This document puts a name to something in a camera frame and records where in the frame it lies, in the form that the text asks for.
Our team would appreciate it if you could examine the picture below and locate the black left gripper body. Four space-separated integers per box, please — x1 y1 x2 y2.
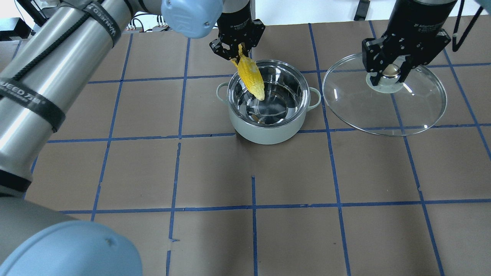
210 17 265 56

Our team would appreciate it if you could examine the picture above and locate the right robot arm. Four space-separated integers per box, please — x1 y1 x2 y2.
361 0 456 86

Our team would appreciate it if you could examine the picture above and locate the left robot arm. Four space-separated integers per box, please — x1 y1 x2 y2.
0 0 265 276

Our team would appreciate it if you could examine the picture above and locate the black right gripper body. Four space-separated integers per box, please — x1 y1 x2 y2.
362 29 451 73

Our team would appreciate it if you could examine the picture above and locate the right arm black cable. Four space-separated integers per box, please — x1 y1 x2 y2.
452 0 484 53

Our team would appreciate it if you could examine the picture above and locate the black object at top edge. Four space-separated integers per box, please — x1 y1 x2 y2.
354 0 371 21

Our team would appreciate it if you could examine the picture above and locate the pale green cooking pot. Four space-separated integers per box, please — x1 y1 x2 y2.
216 59 321 145

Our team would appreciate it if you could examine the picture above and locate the glass pot lid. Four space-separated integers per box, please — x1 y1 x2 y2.
322 53 448 137

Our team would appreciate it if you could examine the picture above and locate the grey connector box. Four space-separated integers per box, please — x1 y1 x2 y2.
151 25 171 33
125 23 144 33

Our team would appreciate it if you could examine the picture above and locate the yellow corn cob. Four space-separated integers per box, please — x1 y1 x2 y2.
231 43 265 101

